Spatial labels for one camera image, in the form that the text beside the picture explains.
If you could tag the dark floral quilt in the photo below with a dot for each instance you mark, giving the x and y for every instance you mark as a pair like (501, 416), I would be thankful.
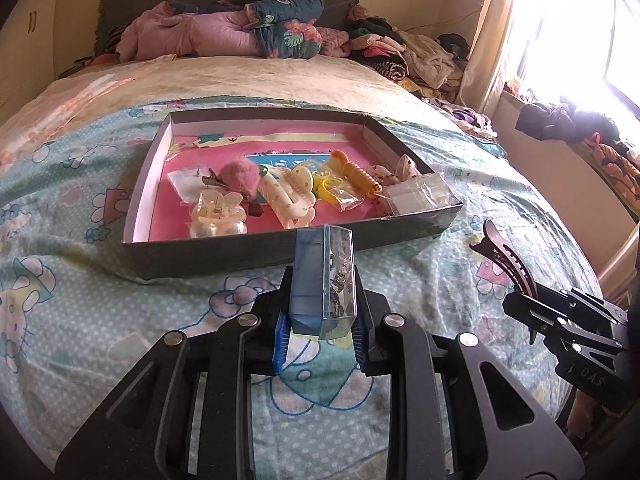
(290, 20)

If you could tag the pink book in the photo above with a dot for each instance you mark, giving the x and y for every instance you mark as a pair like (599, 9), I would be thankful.
(170, 200)

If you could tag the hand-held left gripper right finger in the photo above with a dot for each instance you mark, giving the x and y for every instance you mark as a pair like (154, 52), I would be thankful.
(359, 347)

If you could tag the window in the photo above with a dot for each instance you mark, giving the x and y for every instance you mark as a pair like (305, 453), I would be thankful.
(590, 35)

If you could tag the cream curtain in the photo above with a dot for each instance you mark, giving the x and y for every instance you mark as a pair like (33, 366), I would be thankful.
(490, 35)

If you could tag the clear plastic packet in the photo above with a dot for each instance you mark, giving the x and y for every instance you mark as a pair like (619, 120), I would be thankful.
(422, 195)

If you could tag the cream hair claw clip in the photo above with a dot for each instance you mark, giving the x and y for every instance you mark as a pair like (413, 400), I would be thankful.
(287, 195)

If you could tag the cream wardrobe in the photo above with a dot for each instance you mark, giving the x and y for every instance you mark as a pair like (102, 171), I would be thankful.
(25, 35)

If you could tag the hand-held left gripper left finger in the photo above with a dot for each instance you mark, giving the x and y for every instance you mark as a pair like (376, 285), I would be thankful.
(280, 345)

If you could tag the clear blue jewelry box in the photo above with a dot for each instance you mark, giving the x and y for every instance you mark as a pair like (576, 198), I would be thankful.
(310, 285)

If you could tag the cartoon cat bedsheet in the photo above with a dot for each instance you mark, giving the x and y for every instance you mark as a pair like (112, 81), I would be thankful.
(75, 260)

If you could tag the peach floral sheet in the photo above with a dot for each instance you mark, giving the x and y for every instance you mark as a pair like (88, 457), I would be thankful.
(65, 105)

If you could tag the white earring card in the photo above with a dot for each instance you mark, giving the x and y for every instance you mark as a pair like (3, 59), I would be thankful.
(185, 185)

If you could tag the beige blanket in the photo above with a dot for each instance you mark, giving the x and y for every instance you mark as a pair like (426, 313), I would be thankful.
(275, 80)

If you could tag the pile of clothes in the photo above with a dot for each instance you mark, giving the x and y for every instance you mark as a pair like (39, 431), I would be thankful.
(420, 60)

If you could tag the dark brown hair clip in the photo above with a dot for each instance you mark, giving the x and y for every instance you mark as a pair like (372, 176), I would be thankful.
(500, 255)

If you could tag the pink pompom hair clip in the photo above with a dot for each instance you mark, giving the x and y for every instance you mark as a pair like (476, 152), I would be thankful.
(237, 177)

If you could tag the grey cardboard tray box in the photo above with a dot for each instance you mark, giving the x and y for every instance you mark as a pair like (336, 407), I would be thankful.
(200, 257)

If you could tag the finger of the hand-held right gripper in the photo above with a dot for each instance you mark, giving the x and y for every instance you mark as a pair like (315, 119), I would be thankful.
(580, 302)
(535, 312)

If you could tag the clear flower claw clip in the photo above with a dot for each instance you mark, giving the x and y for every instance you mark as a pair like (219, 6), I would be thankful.
(217, 215)

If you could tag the dark clothes on windowsill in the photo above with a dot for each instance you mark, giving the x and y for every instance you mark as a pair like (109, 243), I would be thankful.
(550, 120)

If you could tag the pink and floral folded quilts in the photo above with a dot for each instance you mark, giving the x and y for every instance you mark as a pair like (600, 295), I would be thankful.
(115, 10)

